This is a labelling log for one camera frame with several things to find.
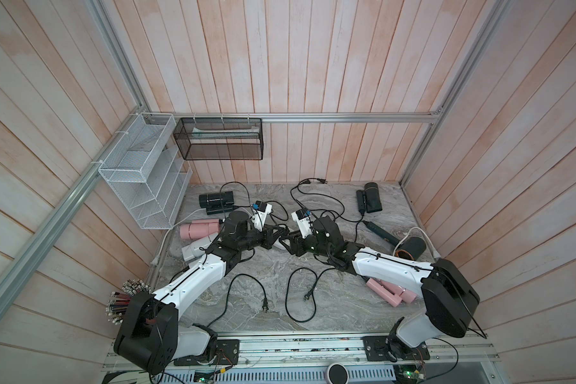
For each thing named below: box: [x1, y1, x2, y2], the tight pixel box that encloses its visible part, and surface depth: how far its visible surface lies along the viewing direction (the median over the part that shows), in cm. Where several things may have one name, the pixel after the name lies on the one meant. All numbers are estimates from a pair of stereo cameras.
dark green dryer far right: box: [356, 181, 384, 216], surface depth 112 cm
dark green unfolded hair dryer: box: [362, 220, 427, 261], surface depth 96 cm
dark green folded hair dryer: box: [198, 191, 235, 216], surface depth 110 cm
